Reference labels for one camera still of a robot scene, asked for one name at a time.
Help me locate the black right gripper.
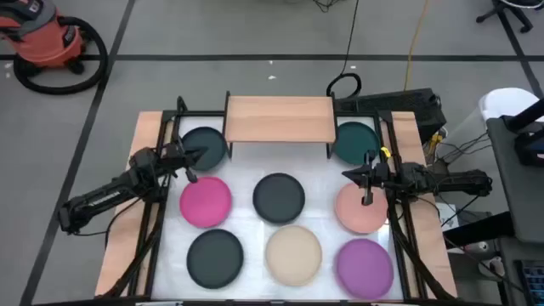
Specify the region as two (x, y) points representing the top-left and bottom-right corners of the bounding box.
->
(341, 149), (392, 207)

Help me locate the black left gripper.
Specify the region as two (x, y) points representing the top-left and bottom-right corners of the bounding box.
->
(159, 142), (210, 184)

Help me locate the dark teal plate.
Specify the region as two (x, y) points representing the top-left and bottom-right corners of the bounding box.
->
(252, 172), (306, 225)
(180, 126), (229, 173)
(185, 229), (245, 290)

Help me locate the green plate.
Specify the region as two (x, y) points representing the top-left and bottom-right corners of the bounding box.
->
(334, 121), (382, 166)

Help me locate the salmon pink plate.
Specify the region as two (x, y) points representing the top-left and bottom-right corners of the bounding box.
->
(334, 182), (390, 235)

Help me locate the magenta plate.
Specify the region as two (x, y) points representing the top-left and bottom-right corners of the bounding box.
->
(178, 176), (234, 230)

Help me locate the purple plate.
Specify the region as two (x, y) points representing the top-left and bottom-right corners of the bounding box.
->
(334, 237), (395, 300)

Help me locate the wooden shelf with black legs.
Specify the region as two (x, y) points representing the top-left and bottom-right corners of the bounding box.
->
(223, 90), (340, 161)

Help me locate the white table mat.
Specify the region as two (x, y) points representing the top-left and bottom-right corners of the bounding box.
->
(151, 115), (405, 301)

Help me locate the black computer case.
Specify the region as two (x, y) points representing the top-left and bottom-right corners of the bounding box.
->
(333, 88), (447, 144)

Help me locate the white paper sheet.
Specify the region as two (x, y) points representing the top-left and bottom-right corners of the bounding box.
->
(437, 202), (459, 230)

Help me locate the beige plate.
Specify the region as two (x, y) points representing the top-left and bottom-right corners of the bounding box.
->
(264, 224), (323, 287)

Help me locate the white bin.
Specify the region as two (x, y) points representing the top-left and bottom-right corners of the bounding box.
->
(441, 87), (543, 188)

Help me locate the grey desk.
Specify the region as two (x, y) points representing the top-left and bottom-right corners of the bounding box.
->
(486, 114), (544, 244)

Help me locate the black monitor stand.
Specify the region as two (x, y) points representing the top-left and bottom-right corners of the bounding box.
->
(501, 97), (544, 167)

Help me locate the orange shop vacuum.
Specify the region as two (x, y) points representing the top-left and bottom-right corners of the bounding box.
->
(0, 0), (86, 70)

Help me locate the black keyboard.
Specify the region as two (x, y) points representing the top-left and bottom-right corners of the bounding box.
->
(513, 258), (544, 306)

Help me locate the black office chair base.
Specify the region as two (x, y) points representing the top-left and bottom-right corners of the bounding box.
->
(475, 0), (544, 34)

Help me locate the black rig frame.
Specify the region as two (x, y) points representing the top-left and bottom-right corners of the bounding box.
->
(108, 95), (458, 301)

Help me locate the black power cable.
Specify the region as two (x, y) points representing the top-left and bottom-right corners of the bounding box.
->
(326, 0), (362, 99)

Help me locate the black vacuum hose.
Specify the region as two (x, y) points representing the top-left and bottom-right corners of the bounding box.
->
(12, 15), (110, 95)

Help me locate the yellow cable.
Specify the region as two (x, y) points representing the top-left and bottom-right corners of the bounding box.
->
(403, 0), (433, 91)

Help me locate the black cable tangle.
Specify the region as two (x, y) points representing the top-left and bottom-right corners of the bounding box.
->
(312, 0), (342, 13)

